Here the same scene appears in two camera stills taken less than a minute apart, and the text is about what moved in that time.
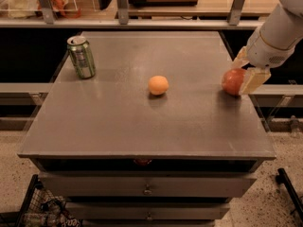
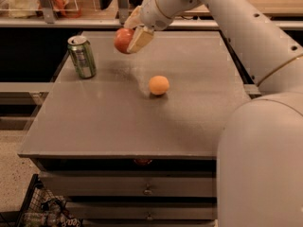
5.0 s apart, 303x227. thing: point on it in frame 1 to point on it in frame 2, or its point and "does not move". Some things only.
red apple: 232,79 to 122,38
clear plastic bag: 18,1 does not move
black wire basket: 43,207 does not move
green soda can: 81,56 does not move
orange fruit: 158,84 does not move
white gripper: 266,53 to 151,13
